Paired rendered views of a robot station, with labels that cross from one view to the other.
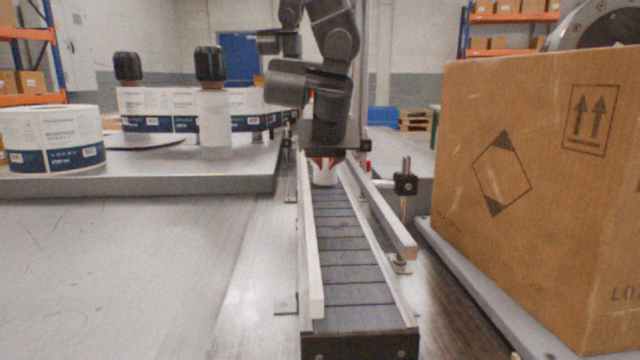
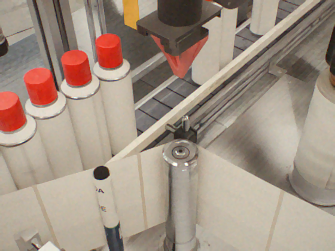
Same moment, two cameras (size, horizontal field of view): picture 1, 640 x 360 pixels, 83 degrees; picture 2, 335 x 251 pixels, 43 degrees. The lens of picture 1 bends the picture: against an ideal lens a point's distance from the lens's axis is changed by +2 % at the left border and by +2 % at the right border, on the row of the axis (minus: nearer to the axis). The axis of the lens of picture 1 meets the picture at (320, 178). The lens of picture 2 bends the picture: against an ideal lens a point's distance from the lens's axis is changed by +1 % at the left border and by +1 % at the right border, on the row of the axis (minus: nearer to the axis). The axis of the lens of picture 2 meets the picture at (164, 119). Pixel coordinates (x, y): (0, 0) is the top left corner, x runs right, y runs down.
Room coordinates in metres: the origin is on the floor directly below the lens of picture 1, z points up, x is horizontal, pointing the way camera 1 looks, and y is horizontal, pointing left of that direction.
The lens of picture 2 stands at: (1.43, 0.42, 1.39)
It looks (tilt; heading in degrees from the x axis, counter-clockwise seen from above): 44 degrees down; 226
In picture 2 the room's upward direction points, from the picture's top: 2 degrees counter-clockwise
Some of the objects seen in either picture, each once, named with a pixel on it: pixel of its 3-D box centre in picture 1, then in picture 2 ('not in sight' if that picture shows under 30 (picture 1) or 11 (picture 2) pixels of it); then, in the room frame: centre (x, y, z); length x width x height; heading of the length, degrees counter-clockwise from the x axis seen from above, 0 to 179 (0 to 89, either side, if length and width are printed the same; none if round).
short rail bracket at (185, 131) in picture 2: (286, 147); (185, 143); (1.08, 0.10, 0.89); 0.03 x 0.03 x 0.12; 4
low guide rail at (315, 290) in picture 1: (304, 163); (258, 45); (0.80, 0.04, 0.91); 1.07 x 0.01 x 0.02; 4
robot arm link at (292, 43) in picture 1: (290, 44); not in sight; (1.07, 0.08, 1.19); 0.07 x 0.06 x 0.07; 82
